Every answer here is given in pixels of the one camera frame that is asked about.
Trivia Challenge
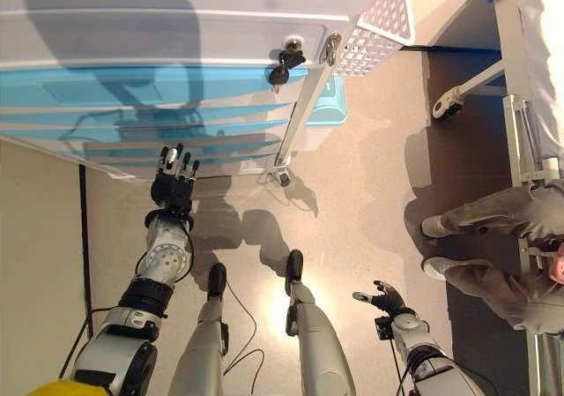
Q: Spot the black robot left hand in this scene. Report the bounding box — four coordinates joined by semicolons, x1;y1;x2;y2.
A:
149;143;202;217

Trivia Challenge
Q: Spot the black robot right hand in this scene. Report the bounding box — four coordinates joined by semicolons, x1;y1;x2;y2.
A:
352;280;409;316

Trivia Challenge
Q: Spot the yellow shoulder cover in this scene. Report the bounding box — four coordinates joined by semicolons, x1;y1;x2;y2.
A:
26;380;111;396

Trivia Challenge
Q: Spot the white sneaker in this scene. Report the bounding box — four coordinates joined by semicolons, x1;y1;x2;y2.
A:
421;256;451;281
420;214;451;240

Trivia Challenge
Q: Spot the silver robot right leg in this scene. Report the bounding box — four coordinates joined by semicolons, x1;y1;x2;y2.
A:
284;249;356;396

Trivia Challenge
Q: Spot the cart caster wheel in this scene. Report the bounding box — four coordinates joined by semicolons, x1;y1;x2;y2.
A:
268;170;292;189

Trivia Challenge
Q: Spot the person in grey-brown clothes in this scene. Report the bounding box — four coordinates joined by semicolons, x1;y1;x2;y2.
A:
420;179;564;332

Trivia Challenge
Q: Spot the black key bunch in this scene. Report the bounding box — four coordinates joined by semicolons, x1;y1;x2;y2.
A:
268;49;308;94

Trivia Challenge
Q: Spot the white and blue medical cart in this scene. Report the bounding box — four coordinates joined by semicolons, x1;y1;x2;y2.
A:
0;0;418;182

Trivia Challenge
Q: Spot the light blue lidded waste bin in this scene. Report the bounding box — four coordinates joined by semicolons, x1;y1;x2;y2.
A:
303;73;349;153

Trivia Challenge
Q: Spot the silver cart latch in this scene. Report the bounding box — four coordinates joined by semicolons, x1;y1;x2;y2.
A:
319;33;343;67

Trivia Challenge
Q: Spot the white lattice side basket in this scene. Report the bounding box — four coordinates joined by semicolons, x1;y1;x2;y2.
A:
334;0;417;78

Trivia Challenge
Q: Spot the white bed sheet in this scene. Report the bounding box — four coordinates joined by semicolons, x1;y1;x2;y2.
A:
515;0;564;159

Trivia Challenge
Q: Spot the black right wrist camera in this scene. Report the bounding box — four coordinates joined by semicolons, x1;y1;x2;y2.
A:
374;316;394;341

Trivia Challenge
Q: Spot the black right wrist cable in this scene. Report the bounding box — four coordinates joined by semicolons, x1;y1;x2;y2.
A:
387;338;407;396

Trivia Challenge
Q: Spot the thin black floor cable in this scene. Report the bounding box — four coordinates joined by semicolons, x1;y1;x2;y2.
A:
222;276;266;396

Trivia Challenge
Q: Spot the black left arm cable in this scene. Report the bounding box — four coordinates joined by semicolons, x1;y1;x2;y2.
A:
56;305;122;379

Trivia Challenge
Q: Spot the white hospital bed frame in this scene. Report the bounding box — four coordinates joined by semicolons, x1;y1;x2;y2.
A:
431;0;564;396

